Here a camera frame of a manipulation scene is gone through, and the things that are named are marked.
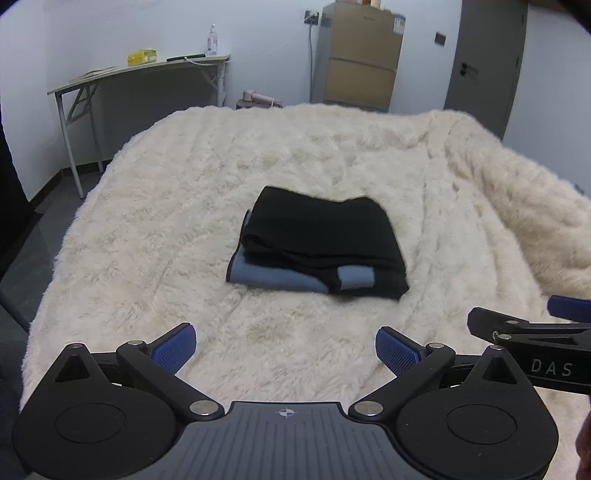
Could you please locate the yellow box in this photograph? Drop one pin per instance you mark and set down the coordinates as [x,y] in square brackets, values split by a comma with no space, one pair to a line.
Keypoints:
[142,56]

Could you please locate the cluster of small containers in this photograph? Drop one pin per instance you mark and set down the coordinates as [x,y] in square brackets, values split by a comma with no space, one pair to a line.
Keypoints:
[371,2]

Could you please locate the flat beige paper sheet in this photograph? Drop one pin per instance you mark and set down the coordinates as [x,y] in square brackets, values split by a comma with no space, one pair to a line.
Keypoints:
[94,74]

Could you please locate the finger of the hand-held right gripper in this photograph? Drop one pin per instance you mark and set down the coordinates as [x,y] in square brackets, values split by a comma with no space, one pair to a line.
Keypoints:
[531,328]
[572,308]

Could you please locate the black pants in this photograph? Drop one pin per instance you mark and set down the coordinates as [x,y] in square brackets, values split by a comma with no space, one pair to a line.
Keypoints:
[323,230]

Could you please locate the tan two-door cabinet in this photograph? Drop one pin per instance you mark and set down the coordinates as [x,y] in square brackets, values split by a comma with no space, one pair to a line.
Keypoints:
[360,69]

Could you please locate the wall socket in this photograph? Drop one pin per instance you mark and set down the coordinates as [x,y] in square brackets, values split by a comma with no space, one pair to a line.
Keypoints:
[311,16]

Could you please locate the dark wall switch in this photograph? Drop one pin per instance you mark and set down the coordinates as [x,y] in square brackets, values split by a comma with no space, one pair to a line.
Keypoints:
[441,38]

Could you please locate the black curtain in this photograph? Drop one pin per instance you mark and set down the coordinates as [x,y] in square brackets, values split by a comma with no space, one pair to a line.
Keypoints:
[11,207]

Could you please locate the black flat device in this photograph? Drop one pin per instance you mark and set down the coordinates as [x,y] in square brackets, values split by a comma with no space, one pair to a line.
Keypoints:
[184,57]

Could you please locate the clear pump bottle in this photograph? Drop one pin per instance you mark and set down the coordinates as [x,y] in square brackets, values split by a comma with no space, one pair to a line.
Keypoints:
[212,44]

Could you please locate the blue and black sweatshirt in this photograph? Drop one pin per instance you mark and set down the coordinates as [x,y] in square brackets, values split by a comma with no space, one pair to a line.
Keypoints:
[272,277]

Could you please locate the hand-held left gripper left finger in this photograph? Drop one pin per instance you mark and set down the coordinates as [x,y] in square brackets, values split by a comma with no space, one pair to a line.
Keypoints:
[175,346]

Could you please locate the pink handheld appliance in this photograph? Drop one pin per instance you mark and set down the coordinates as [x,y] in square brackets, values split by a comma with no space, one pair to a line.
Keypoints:
[258,98]

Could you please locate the grey door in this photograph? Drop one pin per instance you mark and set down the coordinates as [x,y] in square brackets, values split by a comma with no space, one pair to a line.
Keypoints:
[489,92]

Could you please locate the grey folding table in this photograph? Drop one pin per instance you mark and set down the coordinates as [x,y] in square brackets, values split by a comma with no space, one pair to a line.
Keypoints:
[138,67]

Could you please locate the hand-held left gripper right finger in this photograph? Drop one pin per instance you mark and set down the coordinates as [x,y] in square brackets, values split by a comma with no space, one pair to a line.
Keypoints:
[397,350]

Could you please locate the cream fluffy blanket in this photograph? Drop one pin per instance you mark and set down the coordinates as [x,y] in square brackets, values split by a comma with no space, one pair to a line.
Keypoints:
[161,207]

